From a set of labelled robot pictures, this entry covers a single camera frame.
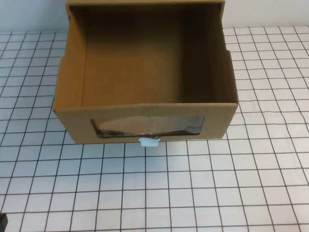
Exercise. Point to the white grid tablecloth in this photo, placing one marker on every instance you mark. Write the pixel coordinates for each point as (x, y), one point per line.
(169, 188)

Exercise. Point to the cardboard drawer with window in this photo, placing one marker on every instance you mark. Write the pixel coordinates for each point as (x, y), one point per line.
(154, 116)

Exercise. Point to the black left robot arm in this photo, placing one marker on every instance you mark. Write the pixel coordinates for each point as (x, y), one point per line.
(3, 223)

